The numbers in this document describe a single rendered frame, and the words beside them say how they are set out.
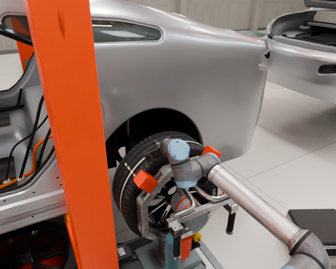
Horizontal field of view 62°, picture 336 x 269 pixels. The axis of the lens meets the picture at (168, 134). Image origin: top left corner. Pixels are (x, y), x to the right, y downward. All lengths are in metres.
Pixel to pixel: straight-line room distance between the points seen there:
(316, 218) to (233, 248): 0.71
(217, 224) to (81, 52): 2.20
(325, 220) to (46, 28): 2.34
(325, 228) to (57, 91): 2.17
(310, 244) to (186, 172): 0.52
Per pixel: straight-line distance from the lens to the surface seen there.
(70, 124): 0.97
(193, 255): 2.24
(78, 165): 1.05
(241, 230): 2.78
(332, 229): 2.57
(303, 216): 2.58
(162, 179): 1.46
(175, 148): 1.19
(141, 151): 1.60
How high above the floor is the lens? 1.96
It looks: 28 degrees down
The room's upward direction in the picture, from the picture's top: 1 degrees clockwise
